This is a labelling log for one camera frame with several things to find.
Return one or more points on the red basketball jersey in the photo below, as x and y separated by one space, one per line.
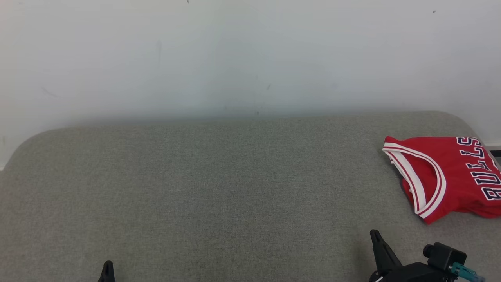
450 176

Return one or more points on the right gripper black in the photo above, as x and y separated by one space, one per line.
415 274

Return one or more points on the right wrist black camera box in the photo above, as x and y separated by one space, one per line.
446 255

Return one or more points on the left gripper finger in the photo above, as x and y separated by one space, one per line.
107 274

